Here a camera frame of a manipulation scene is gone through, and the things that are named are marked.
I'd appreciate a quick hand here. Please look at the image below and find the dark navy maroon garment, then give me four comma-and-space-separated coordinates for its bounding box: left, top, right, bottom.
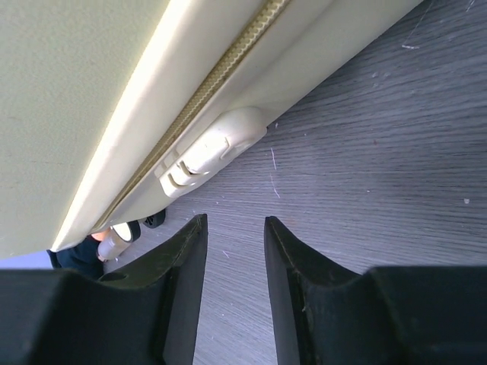
46, 236, 103, 280

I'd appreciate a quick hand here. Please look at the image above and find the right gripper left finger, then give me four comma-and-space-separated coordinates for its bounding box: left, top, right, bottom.
1, 214, 208, 364

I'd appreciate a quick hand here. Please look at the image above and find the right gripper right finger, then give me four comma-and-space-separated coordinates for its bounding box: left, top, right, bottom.
264, 217, 486, 364

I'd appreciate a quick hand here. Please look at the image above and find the yellow hard-shell suitcase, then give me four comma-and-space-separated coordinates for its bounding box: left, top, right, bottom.
1, 1, 416, 259

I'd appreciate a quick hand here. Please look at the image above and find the orange makeup sponge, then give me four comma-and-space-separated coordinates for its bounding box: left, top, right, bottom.
91, 229, 110, 242

